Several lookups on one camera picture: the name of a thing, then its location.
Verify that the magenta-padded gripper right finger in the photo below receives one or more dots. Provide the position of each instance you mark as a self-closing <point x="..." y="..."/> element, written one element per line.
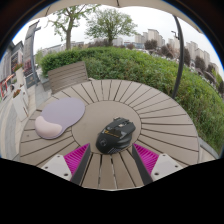
<point x="164" y="164"/>

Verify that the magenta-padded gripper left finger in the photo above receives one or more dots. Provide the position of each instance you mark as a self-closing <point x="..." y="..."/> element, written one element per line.
<point x="59" y="165"/>

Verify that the black computer mouse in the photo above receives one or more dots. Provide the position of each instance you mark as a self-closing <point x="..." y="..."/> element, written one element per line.
<point x="115" y="136"/>

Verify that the lilac mouse pad with wrist rest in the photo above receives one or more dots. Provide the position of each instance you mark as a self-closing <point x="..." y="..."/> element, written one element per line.
<point x="63" y="113"/>

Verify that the brown slatted outdoor chair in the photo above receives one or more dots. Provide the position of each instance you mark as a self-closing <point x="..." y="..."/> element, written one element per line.
<point x="67" y="76"/>

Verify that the storefront building with signs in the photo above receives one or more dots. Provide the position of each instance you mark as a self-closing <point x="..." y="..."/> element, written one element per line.
<point x="8" y="70"/>

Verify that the dark curved umbrella pole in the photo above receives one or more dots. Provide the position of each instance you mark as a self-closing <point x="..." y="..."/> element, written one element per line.
<point x="181" y="56"/>

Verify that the tall grey sign pillar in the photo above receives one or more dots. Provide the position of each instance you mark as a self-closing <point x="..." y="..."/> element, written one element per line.
<point x="29" y="56"/>

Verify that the distant apartment buildings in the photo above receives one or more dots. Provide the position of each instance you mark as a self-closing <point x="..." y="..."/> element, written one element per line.
<point x="153" y="35"/>

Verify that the tree with bare forked trunk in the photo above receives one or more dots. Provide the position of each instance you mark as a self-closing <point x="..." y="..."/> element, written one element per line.
<point x="68" y="30"/>

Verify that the round leafy green tree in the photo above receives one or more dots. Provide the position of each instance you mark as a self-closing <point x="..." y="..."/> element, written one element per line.
<point x="110" y="23"/>

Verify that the beige umbrella canopy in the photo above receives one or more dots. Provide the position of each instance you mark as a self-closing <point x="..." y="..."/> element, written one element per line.
<point x="110" y="2"/>

